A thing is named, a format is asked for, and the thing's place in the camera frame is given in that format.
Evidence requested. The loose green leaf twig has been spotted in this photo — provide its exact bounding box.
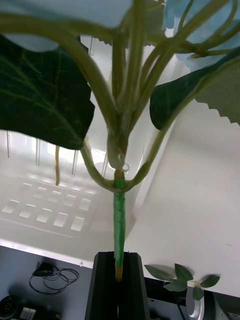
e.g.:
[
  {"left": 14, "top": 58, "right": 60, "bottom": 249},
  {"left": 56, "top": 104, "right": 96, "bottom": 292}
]
[{"left": 144, "top": 263, "right": 221, "bottom": 301}]

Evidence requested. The yellow-tipped flower stem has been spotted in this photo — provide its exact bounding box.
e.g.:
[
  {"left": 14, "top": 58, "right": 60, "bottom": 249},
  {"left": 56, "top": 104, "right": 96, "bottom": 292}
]
[{"left": 54, "top": 145, "right": 61, "bottom": 187}]

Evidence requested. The coiled black cable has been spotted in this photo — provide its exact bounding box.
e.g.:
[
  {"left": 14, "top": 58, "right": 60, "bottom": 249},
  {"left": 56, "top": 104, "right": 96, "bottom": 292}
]
[{"left": 28, "top": 261, "right": 80, "bottom": 296}]

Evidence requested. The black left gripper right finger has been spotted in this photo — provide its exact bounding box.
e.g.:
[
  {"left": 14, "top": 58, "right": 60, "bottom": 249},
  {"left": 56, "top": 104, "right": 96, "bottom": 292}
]
[{"left": 117, "top": 251, "right": 151, "bottom": 320}]

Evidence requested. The pale blue flower green stem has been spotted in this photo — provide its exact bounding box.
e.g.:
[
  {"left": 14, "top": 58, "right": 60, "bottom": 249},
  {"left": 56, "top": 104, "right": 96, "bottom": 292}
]
[{"left": 0, "top": 0, "right": 240, "bottom": 283}]

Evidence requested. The round black device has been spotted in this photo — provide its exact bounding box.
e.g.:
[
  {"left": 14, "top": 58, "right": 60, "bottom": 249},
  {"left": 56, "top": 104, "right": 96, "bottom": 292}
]
[{"left": 0, "top": 294, "right": 21, "bottom": 320}]

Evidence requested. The shallow white slotted box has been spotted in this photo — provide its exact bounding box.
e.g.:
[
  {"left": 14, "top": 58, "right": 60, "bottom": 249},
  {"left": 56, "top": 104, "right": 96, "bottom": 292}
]
[{"left": 0, "top": 34, "right": 187, "bottom": 254}]

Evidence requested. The silver metal stand part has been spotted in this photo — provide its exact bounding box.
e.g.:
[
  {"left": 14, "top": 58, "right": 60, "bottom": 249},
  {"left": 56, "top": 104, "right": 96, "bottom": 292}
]
[{"left": 185, "top": 286, "right": 206, "bottom": 320}]

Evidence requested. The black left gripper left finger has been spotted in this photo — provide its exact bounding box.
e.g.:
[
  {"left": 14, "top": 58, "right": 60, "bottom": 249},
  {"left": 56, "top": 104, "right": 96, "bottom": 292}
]
[{"left": 84, "top": 251, "right": 119, "bottom": 320}]

